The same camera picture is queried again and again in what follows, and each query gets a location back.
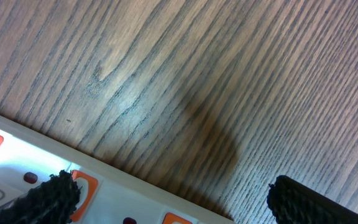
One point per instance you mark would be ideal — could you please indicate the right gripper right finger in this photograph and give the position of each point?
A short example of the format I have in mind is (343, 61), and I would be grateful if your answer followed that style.
(293, 203)

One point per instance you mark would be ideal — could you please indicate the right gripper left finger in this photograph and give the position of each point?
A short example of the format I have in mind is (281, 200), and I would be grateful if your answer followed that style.
(52, 202)

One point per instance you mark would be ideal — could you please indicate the white power strip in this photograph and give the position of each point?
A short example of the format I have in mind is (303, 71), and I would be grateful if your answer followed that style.
(107, 195)

